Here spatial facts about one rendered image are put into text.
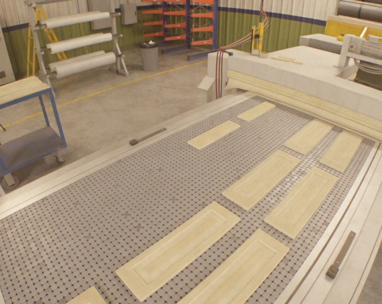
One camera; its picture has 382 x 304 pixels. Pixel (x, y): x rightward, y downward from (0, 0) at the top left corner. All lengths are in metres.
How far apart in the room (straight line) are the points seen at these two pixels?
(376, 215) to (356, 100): 1.22
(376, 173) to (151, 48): 5.66
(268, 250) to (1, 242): 1.39
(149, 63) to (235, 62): 3.84
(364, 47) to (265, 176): 2.20
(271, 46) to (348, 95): 5.39
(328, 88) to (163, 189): 1.85
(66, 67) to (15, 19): 3.02
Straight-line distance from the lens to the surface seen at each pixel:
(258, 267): 1.25
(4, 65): 7.77
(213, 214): 1.42
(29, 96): 3.08
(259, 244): 1.33
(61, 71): 5.90
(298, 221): 1.47
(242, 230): 1.38
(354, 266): 1.48
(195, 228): 1.35
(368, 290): 2.56
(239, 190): 1.57
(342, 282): 1.39
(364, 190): 1.91
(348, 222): 1.62
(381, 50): 3.38
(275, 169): 1.78
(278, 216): 1.48
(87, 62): 6.10
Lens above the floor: 1.93
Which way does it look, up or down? 34 degrees down
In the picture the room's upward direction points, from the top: straight up
